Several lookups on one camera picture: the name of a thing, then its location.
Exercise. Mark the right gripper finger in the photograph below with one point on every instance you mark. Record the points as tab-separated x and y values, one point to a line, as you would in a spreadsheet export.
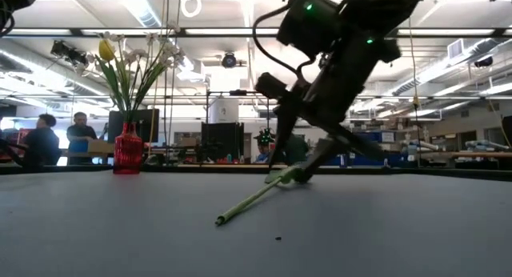
284	137
326	149

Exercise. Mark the black tulip stem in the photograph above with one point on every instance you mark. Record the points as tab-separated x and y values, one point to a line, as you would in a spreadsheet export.
248	201

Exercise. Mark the yellow tulip stem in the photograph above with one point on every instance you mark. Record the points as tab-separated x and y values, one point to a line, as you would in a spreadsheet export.
106	50

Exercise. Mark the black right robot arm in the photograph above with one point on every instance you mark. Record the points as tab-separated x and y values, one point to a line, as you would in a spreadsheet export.
360	13

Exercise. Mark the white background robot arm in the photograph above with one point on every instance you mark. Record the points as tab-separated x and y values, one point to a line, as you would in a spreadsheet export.
486	145
420	145

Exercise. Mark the red glass vase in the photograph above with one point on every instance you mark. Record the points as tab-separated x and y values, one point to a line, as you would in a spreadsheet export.
128	153

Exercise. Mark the person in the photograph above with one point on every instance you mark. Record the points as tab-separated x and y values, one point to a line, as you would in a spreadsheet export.
298	151
42	145
80	135
262	155

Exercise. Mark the blue storage bin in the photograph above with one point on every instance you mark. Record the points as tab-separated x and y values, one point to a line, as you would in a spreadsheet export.
388	137

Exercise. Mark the white cylindrical tank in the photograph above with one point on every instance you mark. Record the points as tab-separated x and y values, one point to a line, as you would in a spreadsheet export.
224	111

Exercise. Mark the blue table mat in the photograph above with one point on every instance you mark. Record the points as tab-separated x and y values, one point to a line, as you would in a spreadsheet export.
360	237

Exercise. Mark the wooden workbench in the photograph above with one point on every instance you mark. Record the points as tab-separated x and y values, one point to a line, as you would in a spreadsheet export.
480	154

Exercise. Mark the black ceiling fixture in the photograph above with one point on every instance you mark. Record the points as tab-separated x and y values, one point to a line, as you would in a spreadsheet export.
483	61

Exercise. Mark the cardboard box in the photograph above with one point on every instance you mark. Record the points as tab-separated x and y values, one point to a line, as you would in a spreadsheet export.
100	146

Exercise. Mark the black background rig frame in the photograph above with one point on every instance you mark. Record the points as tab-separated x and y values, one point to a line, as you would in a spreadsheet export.
238	93

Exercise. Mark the black aluminium table frame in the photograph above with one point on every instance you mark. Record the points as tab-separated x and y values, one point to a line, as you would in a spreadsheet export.
400	173

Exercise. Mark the round black overhead camera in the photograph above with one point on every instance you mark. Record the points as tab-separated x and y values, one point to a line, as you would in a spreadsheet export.
229	61

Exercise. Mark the silver ceiling duct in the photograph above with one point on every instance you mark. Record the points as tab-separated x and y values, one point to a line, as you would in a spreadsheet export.
455	49

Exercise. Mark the black overhead frame beam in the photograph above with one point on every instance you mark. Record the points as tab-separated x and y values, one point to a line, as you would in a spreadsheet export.
76	31

